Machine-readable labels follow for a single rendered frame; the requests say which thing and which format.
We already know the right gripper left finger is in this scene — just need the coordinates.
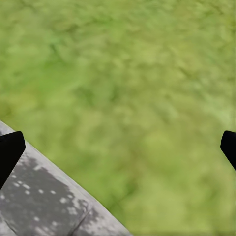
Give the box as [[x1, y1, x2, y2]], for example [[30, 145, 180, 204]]
[[0, 131, 26, 190]]

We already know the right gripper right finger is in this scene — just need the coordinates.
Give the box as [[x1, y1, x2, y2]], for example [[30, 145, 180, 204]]
[[220, 131, 236, 170]]

